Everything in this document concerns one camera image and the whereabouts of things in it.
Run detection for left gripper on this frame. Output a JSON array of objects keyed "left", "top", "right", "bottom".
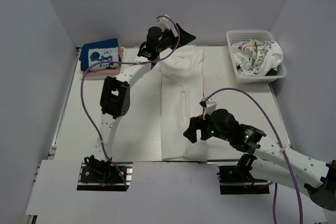
[{"left": 157, "top": 24, "right": 196, "bottom": 53}]

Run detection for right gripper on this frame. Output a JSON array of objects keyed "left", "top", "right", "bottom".
[{"left": 184, "top": 114, "right": 232, "bottom": 144}]

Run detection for white t-shirt red print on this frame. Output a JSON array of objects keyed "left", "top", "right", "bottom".
[{"left": 159, "top": 46, "right": 207, "bottom": 161}]

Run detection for white cartoon print t-shirt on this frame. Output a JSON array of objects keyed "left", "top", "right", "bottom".
[{"left": 231, "top": 39, "right": 284, "bottom": 76}]

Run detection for dark green t-shirt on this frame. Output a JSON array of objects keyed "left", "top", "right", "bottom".
[{"left": 266, "top": 69, "right": 278, "bottom": 76}]

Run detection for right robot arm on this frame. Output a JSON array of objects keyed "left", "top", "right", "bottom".
[{"left": 183, "top": 109, "right": 335, "bottom": 211}]

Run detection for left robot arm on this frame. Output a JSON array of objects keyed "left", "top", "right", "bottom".
[{"left": 83, "top": 23, "right": 196, "bottom": 182}]

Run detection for folded pink t-shirt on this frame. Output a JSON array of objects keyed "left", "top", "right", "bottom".
[{"left": 80, "top": 47, "right": 124, "bottom": 79}]

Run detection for folded blue t-shirt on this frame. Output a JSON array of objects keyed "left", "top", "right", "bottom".
[{"left": 79, "top": 38, "right": 122, "bottom": 71}]

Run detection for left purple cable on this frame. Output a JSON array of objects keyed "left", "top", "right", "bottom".
[{"left": 80, "top": 15, "right": 182, "bottom": 190}]

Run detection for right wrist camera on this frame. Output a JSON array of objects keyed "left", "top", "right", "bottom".
[{"left": 199, "top": 98, "right": 217, "bottom": 117}]

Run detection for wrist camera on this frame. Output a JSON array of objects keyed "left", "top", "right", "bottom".
[
  {"left": 199, "top": 98, "right": 217, "bottom": 117},
  {"left": 156, "top": 14, "right": 174, "bottom": 31}
]

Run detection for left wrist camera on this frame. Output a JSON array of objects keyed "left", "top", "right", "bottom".
[{"left": 156, "top": 14, "right": 174, "bottom": 31}]

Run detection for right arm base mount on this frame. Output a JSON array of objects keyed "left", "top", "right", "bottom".
[{"left": 217, "top": 154, "right": 271, "bottom": 195}]

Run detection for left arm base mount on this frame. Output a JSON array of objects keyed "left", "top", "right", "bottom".
[{"left": 77, "top": 155, "right": 133, "bottom": 192}]

